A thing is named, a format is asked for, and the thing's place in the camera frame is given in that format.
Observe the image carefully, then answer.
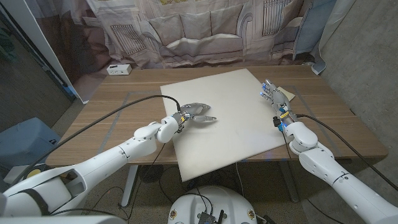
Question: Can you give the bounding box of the round black floor fan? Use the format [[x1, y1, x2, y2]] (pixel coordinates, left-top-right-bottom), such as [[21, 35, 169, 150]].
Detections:
[[139, 164, 164, 184]]

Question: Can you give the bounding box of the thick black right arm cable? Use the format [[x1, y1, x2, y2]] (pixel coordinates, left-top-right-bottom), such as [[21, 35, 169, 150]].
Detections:
[[295, 113, 398, 192]]

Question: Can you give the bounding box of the thin black left wrist cable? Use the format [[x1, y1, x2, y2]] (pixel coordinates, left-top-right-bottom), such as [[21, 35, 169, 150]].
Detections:
[[126, 142, 167, 220]]

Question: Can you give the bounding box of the white box with yellow pads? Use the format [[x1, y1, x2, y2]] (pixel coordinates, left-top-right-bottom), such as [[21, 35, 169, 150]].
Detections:
[[4, 164, 47, 184]]

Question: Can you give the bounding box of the black electronics module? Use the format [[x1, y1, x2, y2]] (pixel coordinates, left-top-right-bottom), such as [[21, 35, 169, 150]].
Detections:
[[197, 210, 225, 224]]

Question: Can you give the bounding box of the grey-blue plastic bin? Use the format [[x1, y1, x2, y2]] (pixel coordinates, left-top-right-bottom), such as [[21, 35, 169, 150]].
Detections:
[[0, 117, 62, 170]]

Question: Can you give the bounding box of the white floor cable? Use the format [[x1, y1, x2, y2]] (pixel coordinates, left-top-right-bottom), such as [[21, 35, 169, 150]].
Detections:
[[234, 161, 246, 197]]

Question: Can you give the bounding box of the black floor cable loop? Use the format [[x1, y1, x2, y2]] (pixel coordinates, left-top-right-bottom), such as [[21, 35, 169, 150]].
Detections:
[[159, 166, 187, 205]]

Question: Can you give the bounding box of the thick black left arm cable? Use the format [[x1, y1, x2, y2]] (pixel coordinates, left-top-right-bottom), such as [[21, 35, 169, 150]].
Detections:
[[11, 95, 182, 186]]

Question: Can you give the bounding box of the white memory foam sheet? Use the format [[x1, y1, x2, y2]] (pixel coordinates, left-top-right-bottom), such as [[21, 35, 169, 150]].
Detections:
[[160, 68, 289, 183]]

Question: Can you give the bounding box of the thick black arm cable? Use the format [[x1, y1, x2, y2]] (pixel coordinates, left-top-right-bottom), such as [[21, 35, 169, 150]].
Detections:
[[11, 95, 182, 186], [295, 113, 398, 192]]

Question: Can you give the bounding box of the yellow sponge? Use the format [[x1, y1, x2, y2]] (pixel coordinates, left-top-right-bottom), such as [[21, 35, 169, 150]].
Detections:
[[278, 86, 295, 102]]

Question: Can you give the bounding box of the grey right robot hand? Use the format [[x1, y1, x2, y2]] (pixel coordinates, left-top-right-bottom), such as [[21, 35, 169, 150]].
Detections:
[[259, 78, 301, 133]]

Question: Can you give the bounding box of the printed sofa backdrop cloth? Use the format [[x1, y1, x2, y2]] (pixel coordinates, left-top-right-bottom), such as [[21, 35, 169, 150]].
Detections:
[[24, 0, 358, 104]]

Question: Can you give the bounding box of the white robot torso edge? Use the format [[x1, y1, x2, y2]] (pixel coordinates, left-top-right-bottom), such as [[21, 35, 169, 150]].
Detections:
[[0, 215, 127, 224]]

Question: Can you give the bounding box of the white table leg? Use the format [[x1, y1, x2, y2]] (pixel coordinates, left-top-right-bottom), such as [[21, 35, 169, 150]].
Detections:
[[121, 164, 139, 206]]

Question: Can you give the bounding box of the grey table leg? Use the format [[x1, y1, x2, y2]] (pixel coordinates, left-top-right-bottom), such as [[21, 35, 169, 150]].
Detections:
[[278, 161, 300, 203]]

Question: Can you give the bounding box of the white partition frame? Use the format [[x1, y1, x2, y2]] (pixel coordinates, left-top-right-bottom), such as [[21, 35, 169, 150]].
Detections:
[[0, 0, 90, 105]]

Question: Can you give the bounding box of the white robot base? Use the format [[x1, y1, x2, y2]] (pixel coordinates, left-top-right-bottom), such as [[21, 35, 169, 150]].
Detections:
[[167, 185, 258, 224]]

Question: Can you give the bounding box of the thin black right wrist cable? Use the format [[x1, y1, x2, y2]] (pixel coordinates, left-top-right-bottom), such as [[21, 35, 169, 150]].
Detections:
[[280, 130, 338, 224]]

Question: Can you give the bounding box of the white power strip box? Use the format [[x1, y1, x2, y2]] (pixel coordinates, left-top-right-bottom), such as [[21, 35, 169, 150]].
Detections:
[[106, 63, 132, 76]]

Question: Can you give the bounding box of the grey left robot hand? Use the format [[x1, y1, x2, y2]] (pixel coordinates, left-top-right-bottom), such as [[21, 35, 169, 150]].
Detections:
[[172, 102, 218, 133]]

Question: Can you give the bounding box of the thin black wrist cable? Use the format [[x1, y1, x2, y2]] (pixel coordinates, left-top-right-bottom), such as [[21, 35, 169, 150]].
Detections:
[[280, 130, 338, 224], [126, 142, 167, 220]]

